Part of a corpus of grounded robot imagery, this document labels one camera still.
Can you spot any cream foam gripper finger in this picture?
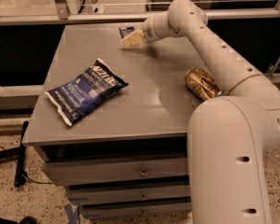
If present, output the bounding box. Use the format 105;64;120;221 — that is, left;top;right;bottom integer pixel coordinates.
120;30;145;47

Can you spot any dark blue rxbar wrapper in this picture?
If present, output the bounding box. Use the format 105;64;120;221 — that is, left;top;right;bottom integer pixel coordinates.
119;27;134;38

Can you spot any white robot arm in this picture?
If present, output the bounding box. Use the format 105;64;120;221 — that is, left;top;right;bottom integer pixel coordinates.
121;0;280;224

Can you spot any gold soda can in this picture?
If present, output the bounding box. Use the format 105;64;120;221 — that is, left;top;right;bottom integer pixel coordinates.
185;67;223;101

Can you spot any grey drawer cabinet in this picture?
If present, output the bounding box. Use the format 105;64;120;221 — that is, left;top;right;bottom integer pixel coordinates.
23;23;203;209

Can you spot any blue kettle chips bag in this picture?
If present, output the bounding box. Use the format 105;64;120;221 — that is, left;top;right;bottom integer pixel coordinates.
45;59;128;127

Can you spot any top grey drawer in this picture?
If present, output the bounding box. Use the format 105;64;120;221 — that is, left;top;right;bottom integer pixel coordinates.
42;154;188;186

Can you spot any grey drawer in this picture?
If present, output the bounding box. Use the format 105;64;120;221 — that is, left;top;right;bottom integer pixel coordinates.
80;200;191;219
66;184;190;205
42;154;188;186

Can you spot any middle grey drawer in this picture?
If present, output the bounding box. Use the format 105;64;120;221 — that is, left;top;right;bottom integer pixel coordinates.
66;184;190;205

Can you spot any bottom grey drawer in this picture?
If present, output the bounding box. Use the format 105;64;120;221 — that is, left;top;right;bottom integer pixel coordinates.
80;200;191;219

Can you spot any black floor stand pole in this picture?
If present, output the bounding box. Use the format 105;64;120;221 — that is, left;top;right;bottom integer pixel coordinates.
13;120;30;189

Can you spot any metal railing frame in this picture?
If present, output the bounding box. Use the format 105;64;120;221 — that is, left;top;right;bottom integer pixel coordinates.
0;0;280;25

